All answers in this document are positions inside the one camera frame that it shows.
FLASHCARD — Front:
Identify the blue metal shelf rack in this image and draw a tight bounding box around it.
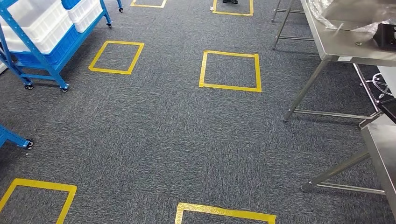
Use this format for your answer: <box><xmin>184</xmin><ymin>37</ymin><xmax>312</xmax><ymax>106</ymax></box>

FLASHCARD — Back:
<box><xmin>0</xmin><ymin>123</ymin><xmax>34</xmax><ymax>150</ymax></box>
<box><xmin>0</xmin><ymin>0</ymin><xmax>124</xmax><ymax>93</ymax></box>

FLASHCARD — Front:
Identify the stainless steel workbench table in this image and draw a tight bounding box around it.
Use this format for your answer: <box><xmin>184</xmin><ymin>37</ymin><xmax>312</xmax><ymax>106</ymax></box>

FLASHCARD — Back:
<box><xmin>271</xmin><ymin>0</ymin><xmax>396</xmax><ymax>123</ymax></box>
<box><xmin>301</xmin><ymin>98</ymin><xmax>396</xmax><ymax>218</ymax></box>

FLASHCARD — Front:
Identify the yellow floor tape square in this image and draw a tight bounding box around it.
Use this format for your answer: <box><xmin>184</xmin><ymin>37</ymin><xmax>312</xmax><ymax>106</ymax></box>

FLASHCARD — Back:
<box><xmin>174</xmin><ymin>202</ymin><xmax>277</xmax><ymax>224</ymax></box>
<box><xmin>211</xmin><ymin>0</ymin><xmax>255</xmax><ymax>17</ymax></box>
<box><xmin>198</xmin><ymin>50</ymin><xmax>262</xmax><ymax>93</ymax></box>
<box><xmin>88</xmin><ymin>40</ymin><xmax>145</xmax><ymax>76</ymax></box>
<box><xmin>130</xmin><ymin>0</ymin><xmax>168</xmax><ymax>9</ymax></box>

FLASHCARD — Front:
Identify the white plastic bin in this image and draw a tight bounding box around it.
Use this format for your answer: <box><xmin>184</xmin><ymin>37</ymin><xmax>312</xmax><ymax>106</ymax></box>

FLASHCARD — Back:
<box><xmin>66</xmin><ymin>0</ymin><xmax>104</xmax><ymax>34</ymax></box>
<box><xmin>0</xmin><ymin>0</ymin><xmax>68</xmax><ymax>33</ymax></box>
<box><xmin>0</xmin><ymin>14</ymin><xmax>74</xmax><ymax>54</ymax></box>

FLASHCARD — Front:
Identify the blue plastic bin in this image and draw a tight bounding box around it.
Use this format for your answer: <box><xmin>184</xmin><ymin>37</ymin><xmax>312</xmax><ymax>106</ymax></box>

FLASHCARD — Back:
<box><xmin>11</xmin><ymin>26</ymin><xmax>80</xmax><ymax>66</ymax></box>
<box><xmin>61</xmin><ymin>0</ymin><xmax>82</xmax><ymax>10</ymax></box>

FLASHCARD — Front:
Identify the clear plastic wrap sheet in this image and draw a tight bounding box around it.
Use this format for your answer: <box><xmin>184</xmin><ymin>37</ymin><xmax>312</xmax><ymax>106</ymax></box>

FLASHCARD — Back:
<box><xmin>308</xmin><ymin>0</ymin><xmax>396</xmax><ymax>34</ymax></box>

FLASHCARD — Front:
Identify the black flat object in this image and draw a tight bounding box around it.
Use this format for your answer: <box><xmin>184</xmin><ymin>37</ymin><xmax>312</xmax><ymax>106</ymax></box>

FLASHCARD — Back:
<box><xmin>376</xmin><ymin>98</ymin><xmax>396</xmax><ymax>125</ymax></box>

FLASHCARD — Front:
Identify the black boxy object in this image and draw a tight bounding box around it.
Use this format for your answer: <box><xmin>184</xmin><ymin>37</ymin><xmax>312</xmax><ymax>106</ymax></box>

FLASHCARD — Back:
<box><xmin>373</xmin><ymin>22</ymin><xmax>396</xmax><ymax>52</ymax></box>

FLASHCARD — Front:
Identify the metal wire frame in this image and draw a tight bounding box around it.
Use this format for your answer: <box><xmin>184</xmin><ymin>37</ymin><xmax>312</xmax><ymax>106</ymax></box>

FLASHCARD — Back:
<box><xmin>360</xmin><ymin>72</ymin><xmax>391</xmax><ymax>100</ymax></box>

